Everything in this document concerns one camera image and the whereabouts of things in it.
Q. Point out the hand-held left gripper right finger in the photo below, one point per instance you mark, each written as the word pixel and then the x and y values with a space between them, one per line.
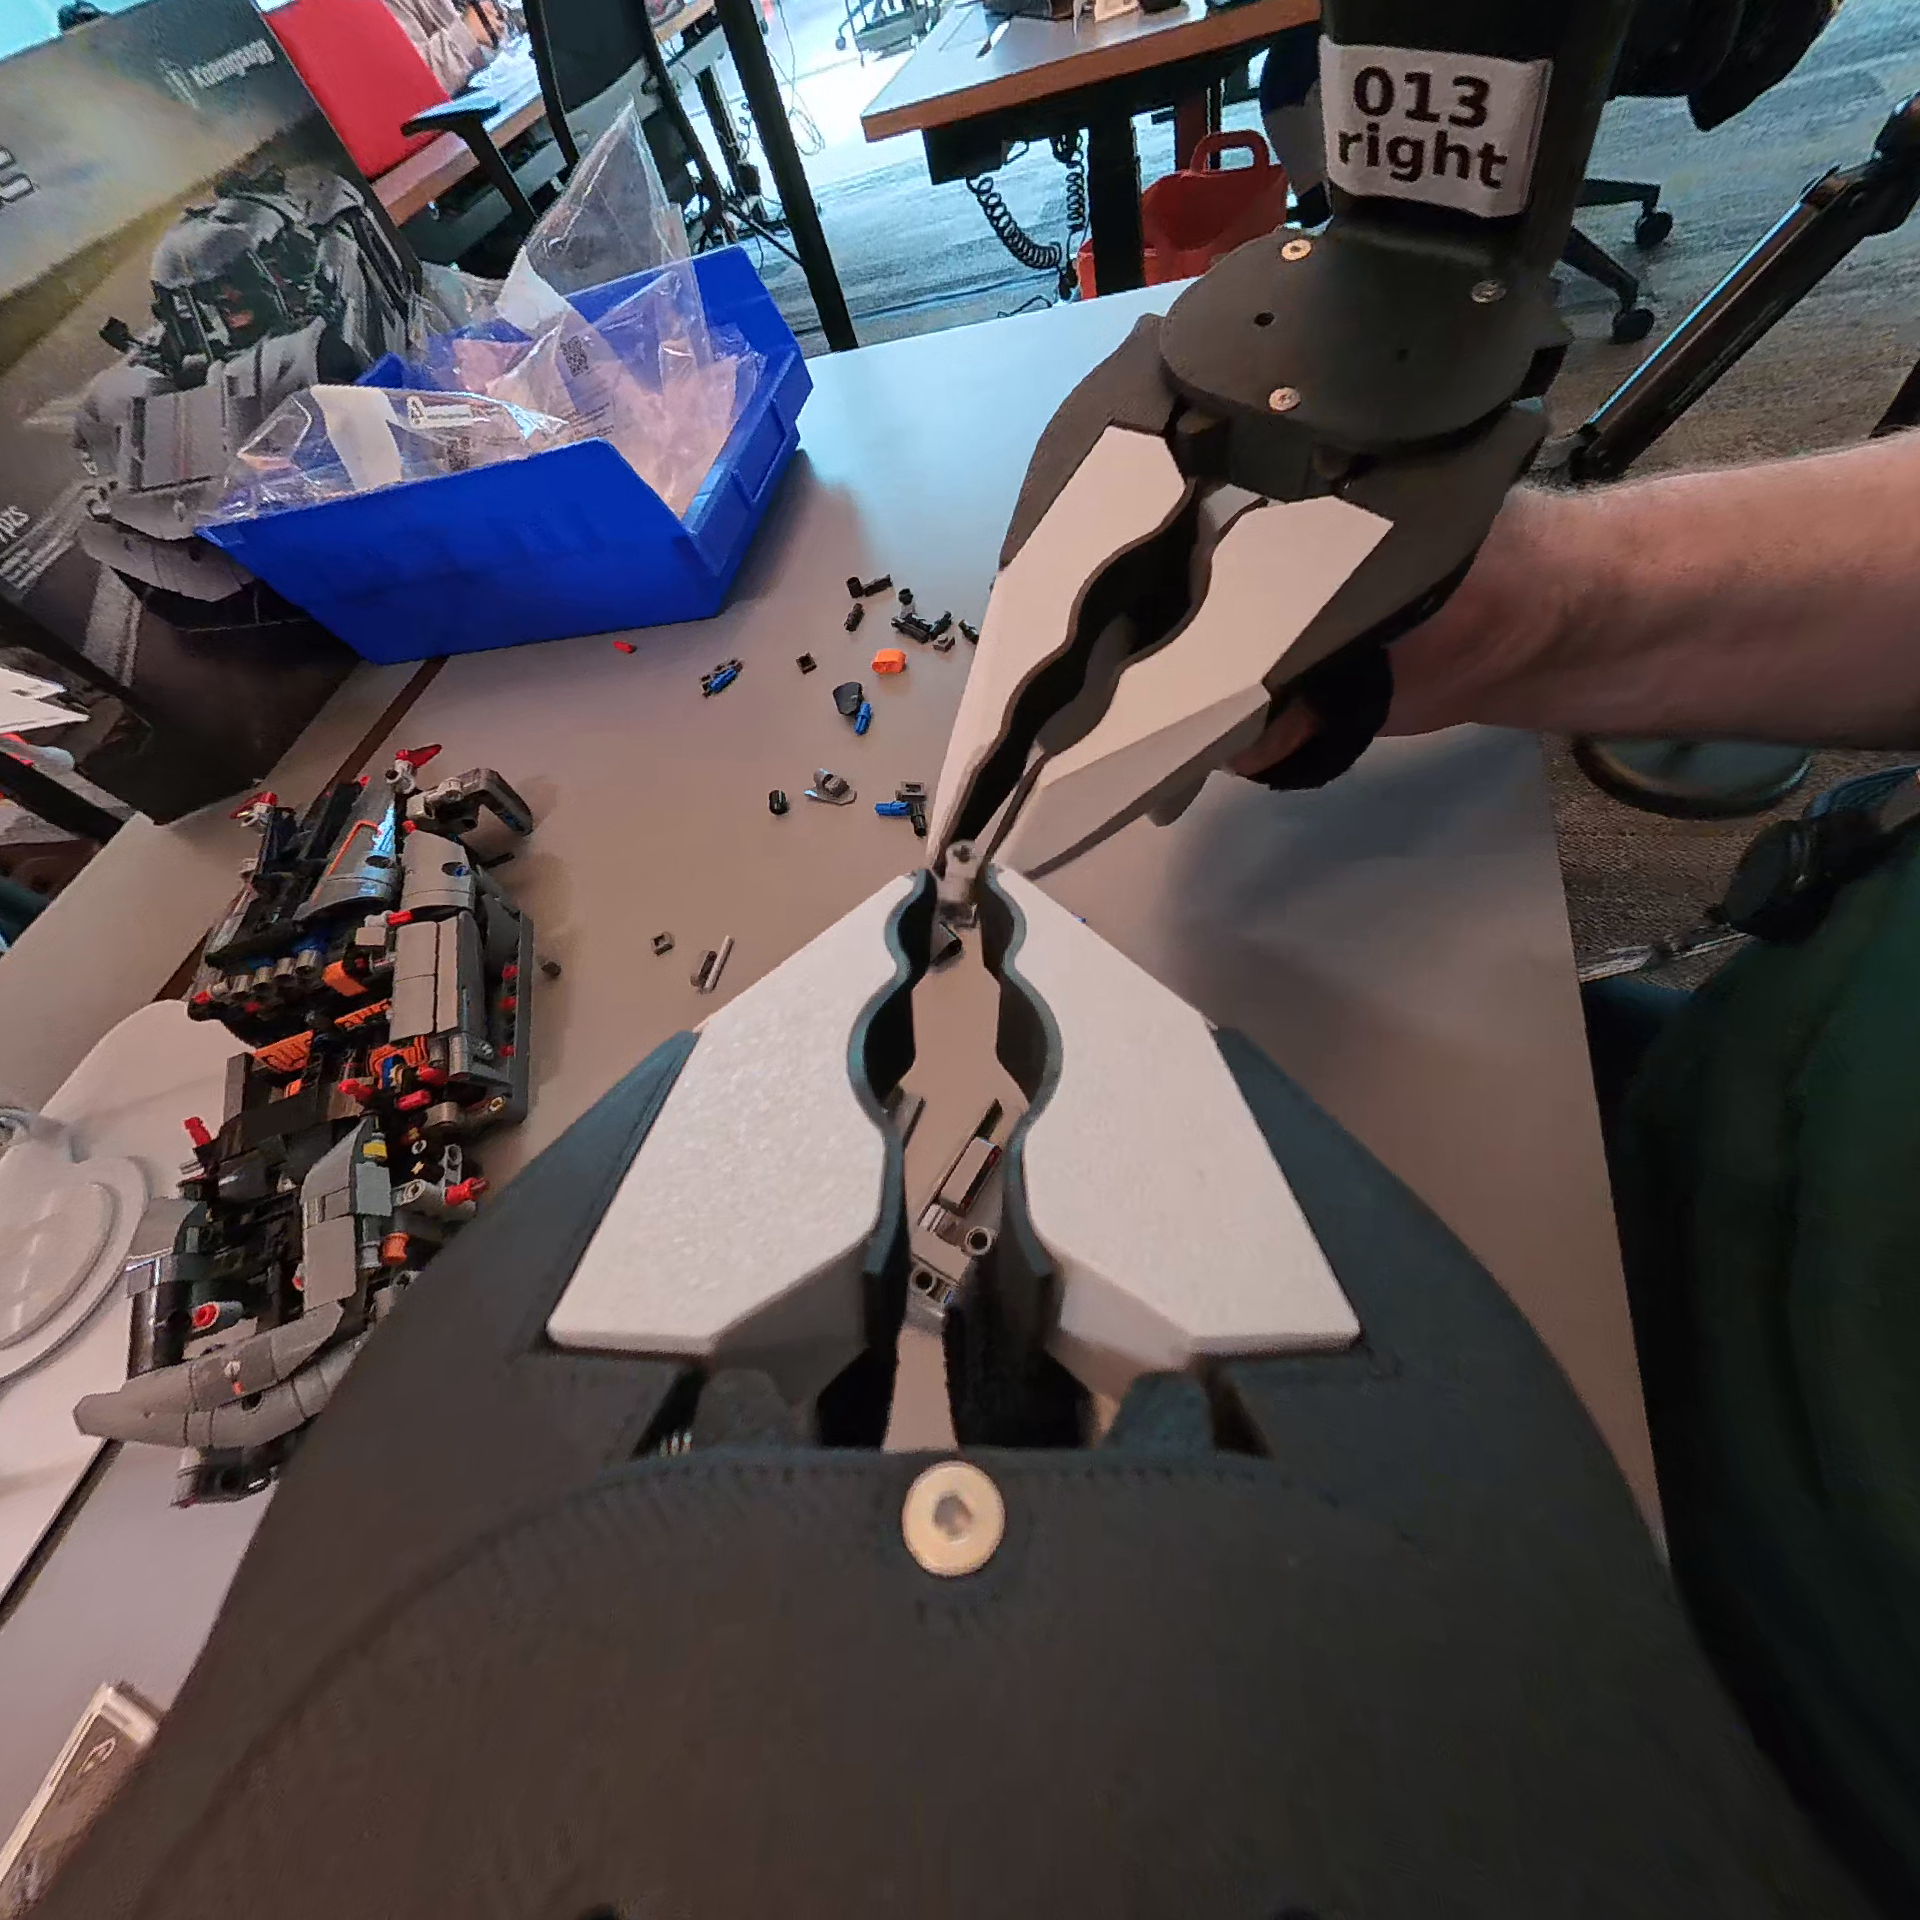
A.
pixel 1184 1201

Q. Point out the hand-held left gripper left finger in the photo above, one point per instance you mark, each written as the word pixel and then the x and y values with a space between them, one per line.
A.
pixel 721 1201

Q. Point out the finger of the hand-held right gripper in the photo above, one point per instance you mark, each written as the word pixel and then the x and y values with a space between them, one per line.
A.
pixel 1049 569
pixel 1243 629

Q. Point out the grey lego panel assembly red pins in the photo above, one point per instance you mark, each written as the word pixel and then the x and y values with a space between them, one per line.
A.
pixel 931 1289

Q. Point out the small white lego piece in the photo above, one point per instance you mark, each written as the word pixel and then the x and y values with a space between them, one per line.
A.
pixel 956 878

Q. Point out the grey black lego car model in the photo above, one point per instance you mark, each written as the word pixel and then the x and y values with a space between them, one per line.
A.
pixel 375 974

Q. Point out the person's right forearm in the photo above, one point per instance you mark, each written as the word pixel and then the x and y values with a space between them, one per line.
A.
pixel 1724 599

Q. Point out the black grey lego connector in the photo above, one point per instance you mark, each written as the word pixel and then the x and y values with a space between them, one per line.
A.
pixel 922 621

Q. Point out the white bar grey lego piece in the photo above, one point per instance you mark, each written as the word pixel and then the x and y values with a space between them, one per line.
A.
pixel 713 966

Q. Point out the black lego pin connector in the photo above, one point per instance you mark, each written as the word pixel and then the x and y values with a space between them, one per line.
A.
pixel 915 804

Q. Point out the grey curved lego panel pin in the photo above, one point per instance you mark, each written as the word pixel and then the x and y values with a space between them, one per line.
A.
pixel 833 788

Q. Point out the white lego sticker sheet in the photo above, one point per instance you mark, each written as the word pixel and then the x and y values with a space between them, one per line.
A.
pixel 76 1785

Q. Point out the dark printed lego set box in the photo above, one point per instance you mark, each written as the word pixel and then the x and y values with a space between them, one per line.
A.
pixel 150 300

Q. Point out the person's right hand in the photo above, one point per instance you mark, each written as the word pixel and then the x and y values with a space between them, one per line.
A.
pixel 1463 676

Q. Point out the red carry bag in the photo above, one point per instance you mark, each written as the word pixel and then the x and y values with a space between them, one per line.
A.
pixel 1200 212

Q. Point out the black tripod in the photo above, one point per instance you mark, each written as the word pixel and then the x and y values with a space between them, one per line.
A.
pixel 1770 284

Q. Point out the brown wooden desk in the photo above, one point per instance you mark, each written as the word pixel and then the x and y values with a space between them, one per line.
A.
pixel 1049 60

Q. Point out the black office chair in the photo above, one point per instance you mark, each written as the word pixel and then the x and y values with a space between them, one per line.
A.
pixel 599 76
pixel 1724 60

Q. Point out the black framed sign stand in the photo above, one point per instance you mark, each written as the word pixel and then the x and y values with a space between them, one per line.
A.
pixel 1694 774

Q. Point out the dark metal pole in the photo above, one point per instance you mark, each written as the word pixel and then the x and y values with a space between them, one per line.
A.
pixel 779 165

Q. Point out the blue plastic bin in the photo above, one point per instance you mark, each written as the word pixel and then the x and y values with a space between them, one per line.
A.
pixel 494 557

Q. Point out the crumpled clear plastic bags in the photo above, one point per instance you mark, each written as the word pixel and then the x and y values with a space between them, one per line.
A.
pixel 494 389

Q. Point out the person's green shirt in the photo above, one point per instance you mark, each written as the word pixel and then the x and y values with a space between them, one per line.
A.
pixel 1785 1277

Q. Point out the white book stand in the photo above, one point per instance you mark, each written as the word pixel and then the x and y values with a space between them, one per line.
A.
pixel 90 1440

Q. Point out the red office chair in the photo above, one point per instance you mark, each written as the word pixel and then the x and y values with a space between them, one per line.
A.
pixel 359 76

